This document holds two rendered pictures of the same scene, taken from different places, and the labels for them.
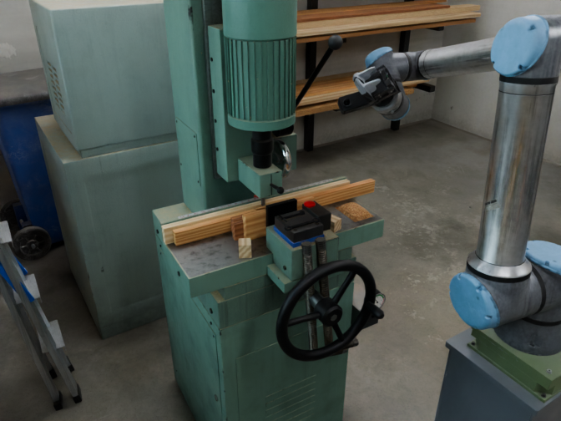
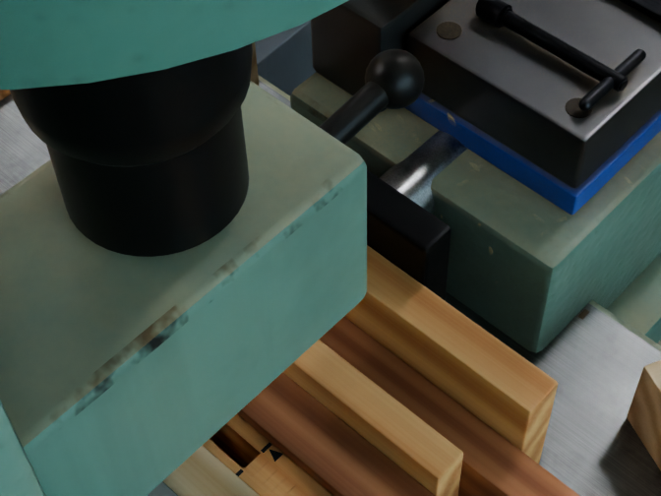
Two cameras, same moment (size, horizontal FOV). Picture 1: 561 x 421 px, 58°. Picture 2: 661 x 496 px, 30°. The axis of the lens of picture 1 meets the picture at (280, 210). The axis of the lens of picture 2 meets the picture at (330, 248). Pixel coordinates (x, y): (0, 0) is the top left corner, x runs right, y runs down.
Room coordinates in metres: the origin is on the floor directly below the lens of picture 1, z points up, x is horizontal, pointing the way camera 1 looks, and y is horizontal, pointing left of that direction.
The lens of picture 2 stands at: (1.29, 0.27, 1.33)
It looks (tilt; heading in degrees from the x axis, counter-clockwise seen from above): 53 degrees down; 254
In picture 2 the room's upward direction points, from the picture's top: 2 degrees counter-clockwise
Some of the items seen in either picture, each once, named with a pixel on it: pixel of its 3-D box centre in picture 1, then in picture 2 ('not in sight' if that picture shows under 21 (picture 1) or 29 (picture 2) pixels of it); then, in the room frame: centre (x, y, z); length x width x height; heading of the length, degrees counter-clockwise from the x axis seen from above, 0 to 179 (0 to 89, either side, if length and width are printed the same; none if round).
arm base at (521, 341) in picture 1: (532, 318); not in sight; (1.11, -0.71, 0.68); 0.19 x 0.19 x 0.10
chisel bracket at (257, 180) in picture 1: (260, 177); (124, 319); (1.29, 0.06, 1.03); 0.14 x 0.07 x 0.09; 29
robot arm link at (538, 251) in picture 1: (542, 278); not in sight; (1.10, -0.70, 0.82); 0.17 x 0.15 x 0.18; 113
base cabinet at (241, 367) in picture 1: (250, 338); not in sight; (1.38, 0.11, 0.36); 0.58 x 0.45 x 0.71; 29
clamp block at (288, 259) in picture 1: (301, 246); (507, 155); (1.11, -0.05, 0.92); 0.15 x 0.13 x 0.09; 119
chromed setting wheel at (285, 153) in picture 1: (279, 158); not in sight; (1.45, 0.00, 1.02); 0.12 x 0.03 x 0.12; 29
